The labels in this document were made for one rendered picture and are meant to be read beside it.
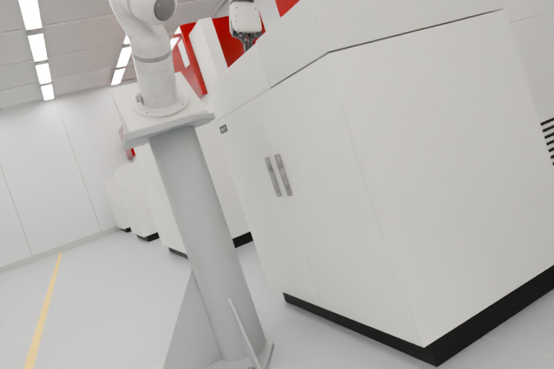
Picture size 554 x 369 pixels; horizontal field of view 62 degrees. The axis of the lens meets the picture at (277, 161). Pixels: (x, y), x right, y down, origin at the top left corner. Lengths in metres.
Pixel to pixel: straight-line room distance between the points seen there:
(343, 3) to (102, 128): 8.53
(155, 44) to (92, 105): 8.15
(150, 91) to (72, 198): 7.90
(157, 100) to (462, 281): 1.04
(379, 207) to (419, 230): 0.13
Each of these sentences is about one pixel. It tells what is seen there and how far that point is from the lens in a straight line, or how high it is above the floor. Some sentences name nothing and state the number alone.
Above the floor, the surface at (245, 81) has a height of 0.88.
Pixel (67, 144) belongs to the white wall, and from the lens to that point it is 9.44.
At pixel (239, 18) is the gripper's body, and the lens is 1.59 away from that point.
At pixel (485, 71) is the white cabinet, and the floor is 0.66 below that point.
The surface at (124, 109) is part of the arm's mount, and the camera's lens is 1.61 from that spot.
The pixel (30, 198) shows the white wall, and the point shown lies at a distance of 9.39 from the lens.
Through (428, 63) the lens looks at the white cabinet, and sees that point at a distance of 1.28.
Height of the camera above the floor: 0.66
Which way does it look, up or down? 2 degrees down
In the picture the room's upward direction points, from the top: 18 degrees counter-clockwise
